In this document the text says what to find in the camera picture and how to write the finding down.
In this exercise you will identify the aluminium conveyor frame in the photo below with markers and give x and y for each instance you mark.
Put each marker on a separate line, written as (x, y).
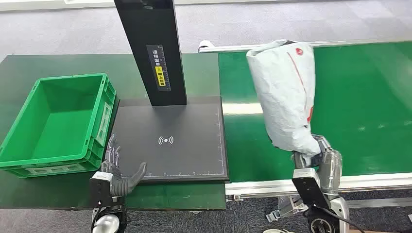
(370, 181)

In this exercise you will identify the green plastic crate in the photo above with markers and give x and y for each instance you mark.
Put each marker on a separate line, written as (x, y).
(61, 128)

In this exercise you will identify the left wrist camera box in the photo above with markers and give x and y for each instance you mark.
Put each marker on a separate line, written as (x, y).
(100, 189)

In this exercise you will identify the metal conveyor leg bracket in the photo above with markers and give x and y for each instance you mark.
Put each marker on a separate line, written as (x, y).
(284, 209)

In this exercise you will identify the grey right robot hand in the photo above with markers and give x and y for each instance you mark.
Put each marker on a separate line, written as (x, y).
(331, 170)

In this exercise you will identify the black inbound scanner machine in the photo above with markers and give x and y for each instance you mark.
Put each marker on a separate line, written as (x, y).
(170, 144)

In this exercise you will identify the grey plastic mailer package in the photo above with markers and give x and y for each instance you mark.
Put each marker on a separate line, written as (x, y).
(283, 96)

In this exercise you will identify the white conveyor end roller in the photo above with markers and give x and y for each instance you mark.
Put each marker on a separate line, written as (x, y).
(204, 45)

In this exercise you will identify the dark green table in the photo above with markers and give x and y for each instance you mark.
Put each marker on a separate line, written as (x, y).
(25, 64)

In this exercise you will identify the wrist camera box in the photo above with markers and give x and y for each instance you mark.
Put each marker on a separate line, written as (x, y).
(309, 189)
(100, 189)

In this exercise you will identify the black yellow label sticker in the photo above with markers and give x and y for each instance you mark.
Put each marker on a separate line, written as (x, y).
(159, 67)

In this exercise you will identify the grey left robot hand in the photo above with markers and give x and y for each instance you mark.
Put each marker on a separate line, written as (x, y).
(127, 186)

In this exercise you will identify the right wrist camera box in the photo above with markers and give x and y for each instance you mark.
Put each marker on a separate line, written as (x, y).
(309, 189)

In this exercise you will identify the green conveyor belt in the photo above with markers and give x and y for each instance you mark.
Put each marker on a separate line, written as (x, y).
(360, 112)

